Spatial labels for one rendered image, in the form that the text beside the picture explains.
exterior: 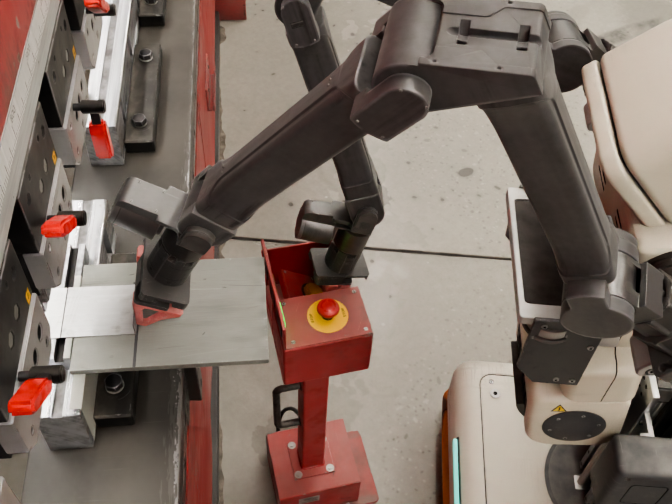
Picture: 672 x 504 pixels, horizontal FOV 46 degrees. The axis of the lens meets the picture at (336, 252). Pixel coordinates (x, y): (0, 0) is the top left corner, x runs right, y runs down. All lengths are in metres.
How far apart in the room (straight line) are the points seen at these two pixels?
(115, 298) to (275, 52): 2.18
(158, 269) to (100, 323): 0.15
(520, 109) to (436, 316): 1.76
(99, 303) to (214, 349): 0.18
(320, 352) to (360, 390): 0.84
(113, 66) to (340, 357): 0.69
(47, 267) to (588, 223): 0.57
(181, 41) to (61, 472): 0.98
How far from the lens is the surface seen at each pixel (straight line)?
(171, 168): 1.52
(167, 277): 1.05
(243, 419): 2.18
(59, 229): 0.85
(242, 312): 1.14
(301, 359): 1.40
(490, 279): 2.50
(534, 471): 1.88
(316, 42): 1.11
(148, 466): 1.18
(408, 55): 0.62
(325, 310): 1.37
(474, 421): 1.90
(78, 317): 1.17
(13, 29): 0.90
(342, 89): 0.68
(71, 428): 1.16
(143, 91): 1.64
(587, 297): 0.86
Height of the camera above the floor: 1.93
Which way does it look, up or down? 50 degrees down
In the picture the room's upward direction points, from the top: 4 degrees clockwise
